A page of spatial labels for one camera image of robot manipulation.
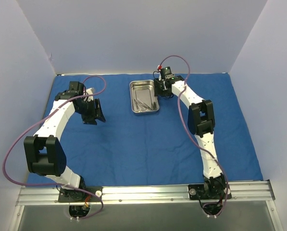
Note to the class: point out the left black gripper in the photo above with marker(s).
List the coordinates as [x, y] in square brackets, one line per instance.
[94, 111]

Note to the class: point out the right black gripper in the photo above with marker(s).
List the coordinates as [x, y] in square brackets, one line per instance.
[161, 89]

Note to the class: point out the stainless steel instrument tray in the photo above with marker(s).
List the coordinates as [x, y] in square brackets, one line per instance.
[142, 90]

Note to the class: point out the blue surgical cloth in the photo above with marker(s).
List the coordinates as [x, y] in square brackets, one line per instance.
[154, 149]

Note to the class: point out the steel hemostat clamp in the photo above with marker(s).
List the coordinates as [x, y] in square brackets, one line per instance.
[155, 106]

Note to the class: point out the steel surgical forceps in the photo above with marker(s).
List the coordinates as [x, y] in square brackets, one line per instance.
[137, 106]

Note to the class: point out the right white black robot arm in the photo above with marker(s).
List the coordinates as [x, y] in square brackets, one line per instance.
[200, 123]

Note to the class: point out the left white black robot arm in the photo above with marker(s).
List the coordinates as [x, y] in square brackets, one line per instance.
[44, 153]

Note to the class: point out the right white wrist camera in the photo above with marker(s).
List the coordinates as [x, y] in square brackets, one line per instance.
[159, 67]

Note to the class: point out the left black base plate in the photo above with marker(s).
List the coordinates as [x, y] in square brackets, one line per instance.
[73, 196]

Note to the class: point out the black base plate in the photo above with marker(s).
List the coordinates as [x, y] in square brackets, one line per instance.
[205, 192]
[73, 196]

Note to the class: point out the front aluminium rail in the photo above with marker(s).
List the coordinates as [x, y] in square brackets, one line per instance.
[240, 191]

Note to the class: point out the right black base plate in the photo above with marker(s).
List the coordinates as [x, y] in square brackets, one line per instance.
[205, 192]

